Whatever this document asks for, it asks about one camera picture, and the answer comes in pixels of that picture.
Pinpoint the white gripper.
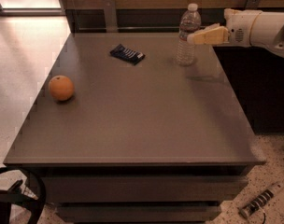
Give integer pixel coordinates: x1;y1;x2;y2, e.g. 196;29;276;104
187;8;262;47

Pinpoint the clear plastic water bottle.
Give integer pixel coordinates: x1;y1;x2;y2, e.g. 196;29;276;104
177;3;201;66

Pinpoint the black round robot base part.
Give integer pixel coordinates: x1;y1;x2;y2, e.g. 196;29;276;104
0;166;46;224

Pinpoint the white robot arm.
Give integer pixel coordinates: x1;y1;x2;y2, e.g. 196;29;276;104
187;8;284;58

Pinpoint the dark blue snack bar wrapper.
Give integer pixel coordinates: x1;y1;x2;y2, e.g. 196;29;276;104
110;44;145;65

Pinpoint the grey drawer cabinet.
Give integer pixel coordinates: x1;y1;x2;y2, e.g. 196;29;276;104
3;32;267;224

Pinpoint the orange fruit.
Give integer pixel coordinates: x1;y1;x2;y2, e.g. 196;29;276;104
49;76;75;101

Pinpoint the white power strip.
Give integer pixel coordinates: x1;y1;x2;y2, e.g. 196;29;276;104
239;182;284;219

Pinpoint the upper grey drawer front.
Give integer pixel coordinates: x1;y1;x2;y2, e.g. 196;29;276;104
43;176;248;203

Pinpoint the grey drawer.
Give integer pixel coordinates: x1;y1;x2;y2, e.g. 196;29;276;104
43;176;248;203
57;206;220;223

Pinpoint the lower grey drawer front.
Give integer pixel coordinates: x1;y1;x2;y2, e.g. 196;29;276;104
57;206;220;223

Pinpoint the right metal wall bracket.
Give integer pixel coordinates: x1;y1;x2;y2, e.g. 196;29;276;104
245;0;261;10

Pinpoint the metal wall bracket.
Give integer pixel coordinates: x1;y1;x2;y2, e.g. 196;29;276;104
102;0;119;33
245;0;261;10

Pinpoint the left metal wall bracket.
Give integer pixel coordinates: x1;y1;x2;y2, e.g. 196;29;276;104
102;0;119;33

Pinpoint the horizontal metal rail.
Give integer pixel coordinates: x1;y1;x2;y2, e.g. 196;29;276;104
76;24;211;32

